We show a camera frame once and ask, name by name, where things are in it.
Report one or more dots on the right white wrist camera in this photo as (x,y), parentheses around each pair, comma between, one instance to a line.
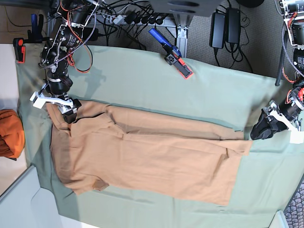
(38,100)

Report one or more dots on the blue clamp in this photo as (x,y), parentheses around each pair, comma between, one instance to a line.
(34,36)
(173,57)

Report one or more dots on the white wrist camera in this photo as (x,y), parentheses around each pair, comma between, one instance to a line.
(38,100)
(296,137)

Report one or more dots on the tan orange T-shirt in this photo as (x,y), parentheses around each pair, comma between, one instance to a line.
(127,148)

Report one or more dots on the green table cloth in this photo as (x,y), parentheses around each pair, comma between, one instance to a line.
(267,177)

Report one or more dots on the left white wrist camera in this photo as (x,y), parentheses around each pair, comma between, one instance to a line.
(296,137)

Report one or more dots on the aluminium frame bracket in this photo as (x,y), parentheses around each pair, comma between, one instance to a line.
(179,29)

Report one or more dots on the blue clamp at left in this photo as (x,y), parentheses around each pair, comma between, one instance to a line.
(34,36)

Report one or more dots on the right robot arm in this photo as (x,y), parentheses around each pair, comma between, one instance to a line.
(69,34)

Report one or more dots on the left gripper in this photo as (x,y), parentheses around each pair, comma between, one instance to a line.
(276,118)

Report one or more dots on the folded orange cloth pile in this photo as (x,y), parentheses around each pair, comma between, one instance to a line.
(12,138)

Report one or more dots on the black power adapter pair right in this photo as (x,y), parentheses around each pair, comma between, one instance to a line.
(233,27)

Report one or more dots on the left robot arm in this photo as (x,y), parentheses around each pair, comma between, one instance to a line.
(291,65)

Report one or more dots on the black power adapter pair left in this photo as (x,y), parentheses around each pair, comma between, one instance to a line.
(217,30)

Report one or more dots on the white plastic bin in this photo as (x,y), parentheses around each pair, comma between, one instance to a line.
(25,204)

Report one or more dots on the black power adapter pair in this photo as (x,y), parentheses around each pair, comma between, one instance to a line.
(233,27)
(217,30)

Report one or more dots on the blue clamp at centre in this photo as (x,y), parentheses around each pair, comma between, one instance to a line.
(173,57)

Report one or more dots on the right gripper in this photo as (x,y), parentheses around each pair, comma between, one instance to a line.
(58,85)

